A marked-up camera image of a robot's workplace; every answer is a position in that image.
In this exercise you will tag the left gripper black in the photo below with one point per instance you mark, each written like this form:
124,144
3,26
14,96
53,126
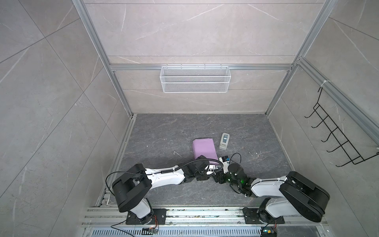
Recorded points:
206,177

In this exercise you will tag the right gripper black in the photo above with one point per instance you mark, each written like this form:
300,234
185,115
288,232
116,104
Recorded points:
217,177

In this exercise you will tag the pink wrapping paper sheet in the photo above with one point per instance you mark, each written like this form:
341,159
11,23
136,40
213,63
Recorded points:
204,147

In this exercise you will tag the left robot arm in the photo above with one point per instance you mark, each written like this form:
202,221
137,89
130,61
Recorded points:
130,189

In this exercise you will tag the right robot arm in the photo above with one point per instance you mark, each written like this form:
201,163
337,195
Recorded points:
288,195

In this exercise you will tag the white tape dispenser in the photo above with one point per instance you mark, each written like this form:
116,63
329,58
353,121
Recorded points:
224,141

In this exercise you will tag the green connector board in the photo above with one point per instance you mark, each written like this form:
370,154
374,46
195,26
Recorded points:
268,232

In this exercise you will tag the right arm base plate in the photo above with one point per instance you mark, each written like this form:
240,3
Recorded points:
256,216

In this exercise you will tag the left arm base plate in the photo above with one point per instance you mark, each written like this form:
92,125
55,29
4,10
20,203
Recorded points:
157,215

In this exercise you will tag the white wire mesh basket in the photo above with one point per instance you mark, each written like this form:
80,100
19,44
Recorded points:
195,79

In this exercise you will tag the aluminium rail base frame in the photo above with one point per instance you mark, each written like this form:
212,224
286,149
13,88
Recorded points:
206,221

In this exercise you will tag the black wire hook rack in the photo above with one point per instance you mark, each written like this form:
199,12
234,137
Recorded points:
335,132

